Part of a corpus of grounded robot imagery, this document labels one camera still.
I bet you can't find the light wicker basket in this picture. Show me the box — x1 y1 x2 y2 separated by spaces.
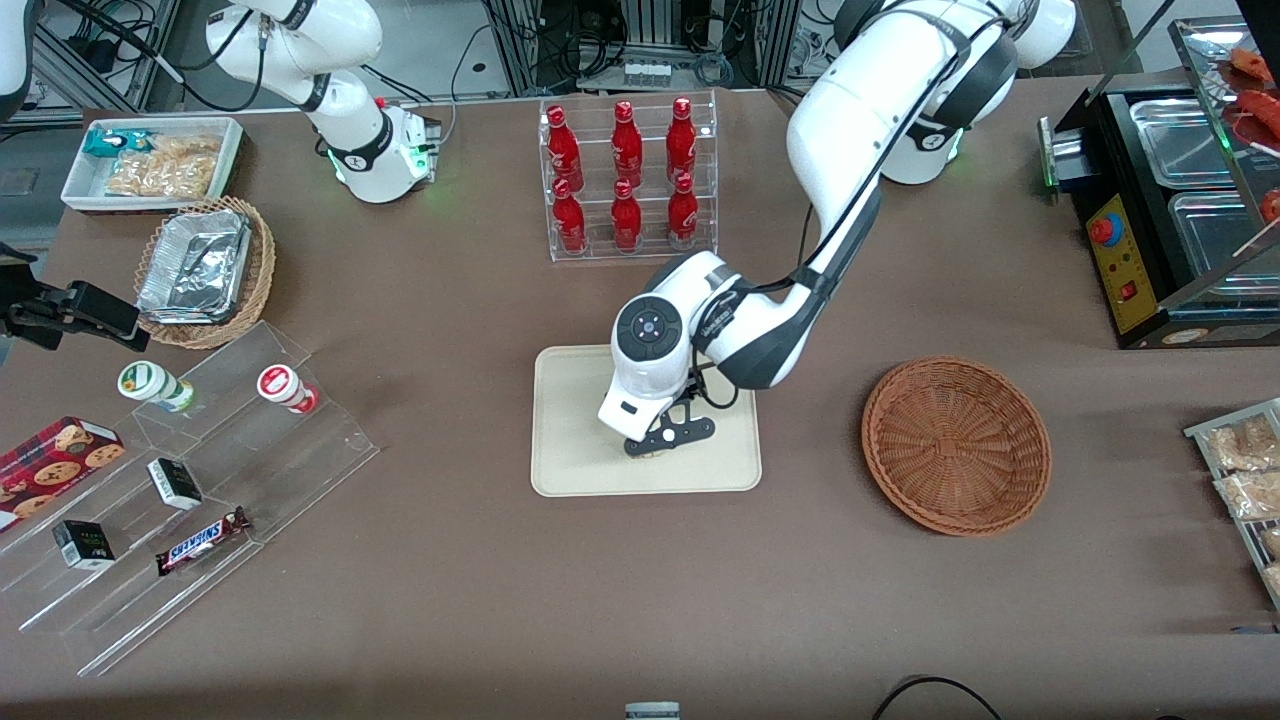
135 197 276 349

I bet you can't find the red cola bottle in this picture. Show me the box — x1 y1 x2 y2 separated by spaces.
666 97 697 186
667 173 700 248
545 105 583 191
552 180 587 253
610 180 643 251
611 100 644 189

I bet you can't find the steel food pan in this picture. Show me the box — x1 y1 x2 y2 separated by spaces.
1168 190 1280 297
1130 97 1238 189

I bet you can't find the aluminium frame rack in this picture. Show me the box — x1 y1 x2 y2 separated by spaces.
485 0 801 93

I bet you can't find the black table cable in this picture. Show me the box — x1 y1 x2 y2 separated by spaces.
870 677 1004 720

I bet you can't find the red strawberry yogurt cup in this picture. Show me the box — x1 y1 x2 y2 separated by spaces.
257 364 319 415

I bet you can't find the green lidded yogurt bottle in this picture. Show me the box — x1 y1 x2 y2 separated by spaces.
118 360 196 413

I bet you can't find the silver foil container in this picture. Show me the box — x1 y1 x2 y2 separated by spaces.
137 210 251 324

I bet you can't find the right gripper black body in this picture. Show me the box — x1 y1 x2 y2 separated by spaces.
0 250 73 350

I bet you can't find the metal snack tray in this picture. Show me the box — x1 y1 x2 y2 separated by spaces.
1185 398 1280 611

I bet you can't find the Snickers chocolate bar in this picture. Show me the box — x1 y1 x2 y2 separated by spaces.
155 507 251 576

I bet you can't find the small black carton box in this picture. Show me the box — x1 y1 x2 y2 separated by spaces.
147 458 203 511
53 520 116 571

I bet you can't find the teal snack packet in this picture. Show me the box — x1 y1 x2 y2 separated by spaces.
83 130 156 158

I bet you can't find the beige plastic tray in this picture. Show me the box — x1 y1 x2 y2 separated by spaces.
530 345 763 498

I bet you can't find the black food warmer cabinet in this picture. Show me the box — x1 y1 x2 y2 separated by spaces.
1038 15 1280 349

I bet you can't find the brown round wicker basket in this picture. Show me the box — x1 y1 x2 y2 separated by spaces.
862 357 1053 537

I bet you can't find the clear bag of crackers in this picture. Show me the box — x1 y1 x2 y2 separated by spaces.
105 155 216 198
150 135 223 161

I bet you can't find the red plaid cookie box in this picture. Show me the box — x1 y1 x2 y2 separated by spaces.
0 417 126 531

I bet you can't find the clear acrylic bottle rack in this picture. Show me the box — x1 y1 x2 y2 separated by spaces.
540 90 719 263

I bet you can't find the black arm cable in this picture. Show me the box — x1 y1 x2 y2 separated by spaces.
690 20 1001 413

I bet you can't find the white rectangular snack bin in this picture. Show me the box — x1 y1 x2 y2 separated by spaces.
62 117 244 214

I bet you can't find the clear acrylic stepped shelf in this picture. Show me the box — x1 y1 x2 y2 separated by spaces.
0 320 381 677

